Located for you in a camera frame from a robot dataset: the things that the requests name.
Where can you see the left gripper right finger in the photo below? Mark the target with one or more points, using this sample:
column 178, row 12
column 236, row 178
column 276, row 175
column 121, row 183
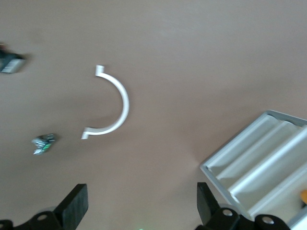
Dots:
column 206, row 203

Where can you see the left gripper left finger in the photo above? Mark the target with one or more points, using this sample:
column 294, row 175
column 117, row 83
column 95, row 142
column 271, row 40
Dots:
column 72, row 210

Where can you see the white drawer cabinet shell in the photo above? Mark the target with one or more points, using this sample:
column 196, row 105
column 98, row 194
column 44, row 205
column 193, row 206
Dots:
column 223, row 191

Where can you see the black silver push button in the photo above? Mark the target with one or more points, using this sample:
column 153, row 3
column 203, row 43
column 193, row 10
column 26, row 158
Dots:
column 10, row 63

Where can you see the orange box with hole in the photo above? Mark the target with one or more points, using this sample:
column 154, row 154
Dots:
column 304, row 197

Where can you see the small metal switch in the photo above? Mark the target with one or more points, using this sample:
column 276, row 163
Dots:
column 43, row 143

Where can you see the white semicircular bracket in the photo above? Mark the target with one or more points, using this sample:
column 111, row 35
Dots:
column 125, row 103

